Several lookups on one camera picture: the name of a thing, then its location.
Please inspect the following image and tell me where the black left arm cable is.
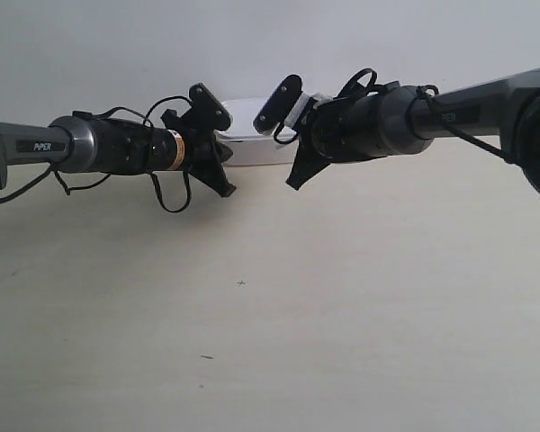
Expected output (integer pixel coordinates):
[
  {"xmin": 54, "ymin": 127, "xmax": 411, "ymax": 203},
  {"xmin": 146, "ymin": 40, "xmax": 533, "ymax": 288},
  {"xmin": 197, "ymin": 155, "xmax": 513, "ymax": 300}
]
[{"xmin": 0, "ymin": 92, "xmax": 194, "ymax": 212}]

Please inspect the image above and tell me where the white lidded plastic container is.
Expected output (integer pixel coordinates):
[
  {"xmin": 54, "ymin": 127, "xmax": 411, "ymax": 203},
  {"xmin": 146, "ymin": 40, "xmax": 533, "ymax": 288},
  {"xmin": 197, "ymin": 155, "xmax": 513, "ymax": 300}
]
[{"xmin": 217, "ymin": 97, "xmax": 297, "ymax": 167}]

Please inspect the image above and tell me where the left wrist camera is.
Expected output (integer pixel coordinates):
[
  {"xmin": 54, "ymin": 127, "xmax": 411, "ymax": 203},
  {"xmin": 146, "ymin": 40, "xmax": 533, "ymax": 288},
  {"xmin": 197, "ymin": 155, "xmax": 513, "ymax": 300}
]
[{"xmin": 161, "ymin": 83, "xmax": 232, "ymax": 131}]

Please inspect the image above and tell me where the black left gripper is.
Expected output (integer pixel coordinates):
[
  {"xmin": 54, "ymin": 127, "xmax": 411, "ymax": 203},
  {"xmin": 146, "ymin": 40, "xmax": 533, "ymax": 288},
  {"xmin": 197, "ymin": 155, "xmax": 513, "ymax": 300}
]
[{"xmin": 179, "ymin": 127, "xmax": 235, "ymax": 197}]

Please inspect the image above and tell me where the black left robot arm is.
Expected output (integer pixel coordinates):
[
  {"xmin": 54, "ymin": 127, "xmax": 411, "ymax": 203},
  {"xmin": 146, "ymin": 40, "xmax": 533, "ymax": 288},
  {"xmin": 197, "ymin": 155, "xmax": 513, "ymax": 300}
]
[{"xmin": 0, "ymin": 106, "xmax": 236, "ymax": 204}]

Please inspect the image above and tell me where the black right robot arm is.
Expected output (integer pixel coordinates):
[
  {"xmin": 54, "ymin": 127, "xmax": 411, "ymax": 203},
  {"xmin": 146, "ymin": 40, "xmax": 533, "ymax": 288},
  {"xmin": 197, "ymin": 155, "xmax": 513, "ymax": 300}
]
[{"xmin": 286, "ymin": 67, "xmax": 540, "ymax": 194}]

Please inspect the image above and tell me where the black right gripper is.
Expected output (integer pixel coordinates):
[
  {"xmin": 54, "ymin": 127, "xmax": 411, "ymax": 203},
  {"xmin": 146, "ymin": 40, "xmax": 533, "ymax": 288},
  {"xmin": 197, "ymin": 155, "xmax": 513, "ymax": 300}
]
[{"xmin": 285, "ymin": 96, "xmax": 377, "ymax": 189}]

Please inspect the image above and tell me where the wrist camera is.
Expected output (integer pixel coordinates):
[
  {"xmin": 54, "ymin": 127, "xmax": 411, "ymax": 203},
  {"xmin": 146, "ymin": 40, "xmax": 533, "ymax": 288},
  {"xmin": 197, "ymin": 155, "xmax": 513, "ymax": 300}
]
[
  {"xmin": 253, "ymin": 74, "xmax": 318, "ymax": 135},
  {"xmin": 161, "ymin": 83, "xmax": 232, "ymax": 131}
]

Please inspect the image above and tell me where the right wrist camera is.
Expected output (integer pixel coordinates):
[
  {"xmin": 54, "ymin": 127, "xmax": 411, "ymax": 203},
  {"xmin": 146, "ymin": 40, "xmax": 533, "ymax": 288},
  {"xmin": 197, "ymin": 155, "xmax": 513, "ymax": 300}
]
[{"xmin": 253, "ymin": 74, "xmax": 318, "ymax": 135}]

